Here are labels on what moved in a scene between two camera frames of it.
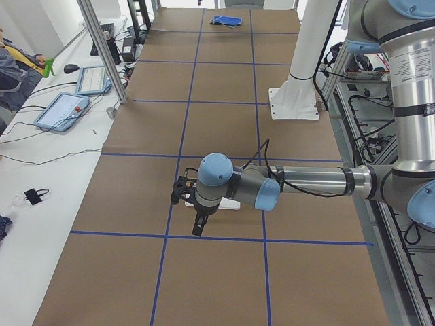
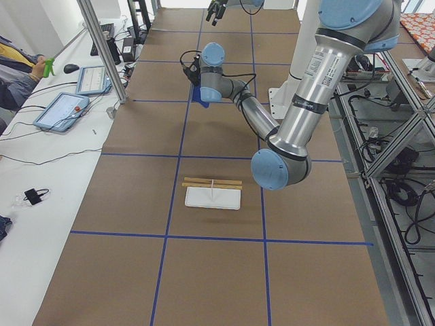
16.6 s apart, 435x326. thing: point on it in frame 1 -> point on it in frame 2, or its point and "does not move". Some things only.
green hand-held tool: x=48 y=67 does not move
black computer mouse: x=70 y=68 does not move
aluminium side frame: x=359 y=94 does not move
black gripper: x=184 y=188 -> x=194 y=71
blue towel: x=228 y=21 -> x=196 y=97
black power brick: x=128 y=50 does not move
